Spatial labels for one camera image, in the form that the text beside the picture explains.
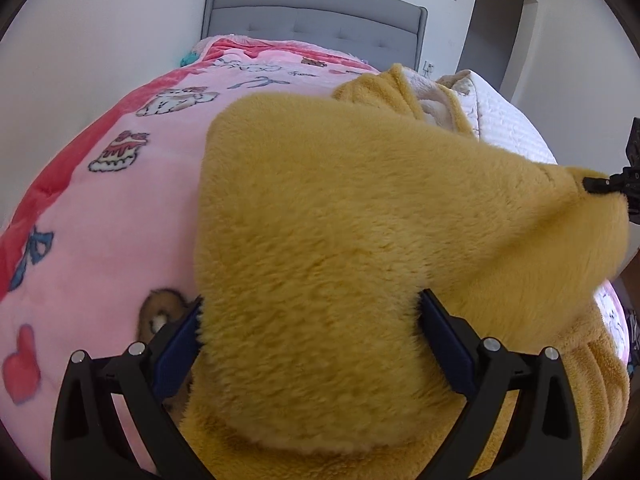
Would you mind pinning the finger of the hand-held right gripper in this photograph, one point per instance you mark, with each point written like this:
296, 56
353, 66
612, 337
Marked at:
606, 184

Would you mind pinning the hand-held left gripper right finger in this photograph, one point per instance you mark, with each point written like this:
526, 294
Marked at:
446, 342

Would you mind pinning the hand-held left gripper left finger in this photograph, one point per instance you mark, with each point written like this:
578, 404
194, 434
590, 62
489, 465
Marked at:
179, 347

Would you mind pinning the yellow fleece garment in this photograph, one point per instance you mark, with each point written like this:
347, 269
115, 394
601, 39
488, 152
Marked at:
380, 240

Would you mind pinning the white quilted cover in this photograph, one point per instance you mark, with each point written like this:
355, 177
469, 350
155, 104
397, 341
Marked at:
505, 115

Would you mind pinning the pink printed blanket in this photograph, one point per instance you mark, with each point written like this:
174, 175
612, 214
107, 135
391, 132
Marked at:
115, 220

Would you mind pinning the grey door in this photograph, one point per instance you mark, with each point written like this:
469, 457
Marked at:
492, 30

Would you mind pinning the teal small item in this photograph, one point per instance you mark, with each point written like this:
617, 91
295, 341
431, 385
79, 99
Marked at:
188, 58

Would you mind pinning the grey padded headboard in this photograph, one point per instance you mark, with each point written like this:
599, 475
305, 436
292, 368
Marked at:
310, 27

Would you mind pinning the wall socket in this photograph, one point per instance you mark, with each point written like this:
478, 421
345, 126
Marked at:
428, 66

